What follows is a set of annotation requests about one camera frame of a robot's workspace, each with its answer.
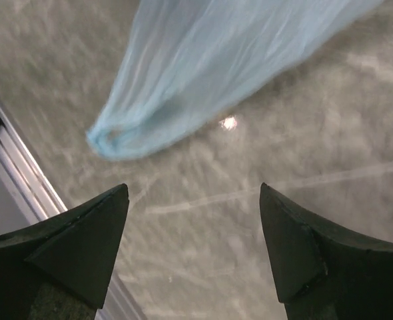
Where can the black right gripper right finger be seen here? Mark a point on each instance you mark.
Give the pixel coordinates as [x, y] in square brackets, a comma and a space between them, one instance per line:
[322, 270]

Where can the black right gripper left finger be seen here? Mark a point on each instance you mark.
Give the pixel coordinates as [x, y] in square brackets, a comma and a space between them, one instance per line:
[60, 268]

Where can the light blue plastic bag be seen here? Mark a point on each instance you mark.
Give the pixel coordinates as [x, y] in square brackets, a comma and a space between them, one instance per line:
[189, 61]

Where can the aluminium front rail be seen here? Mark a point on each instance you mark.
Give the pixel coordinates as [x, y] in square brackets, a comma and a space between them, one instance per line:
[39, 200]

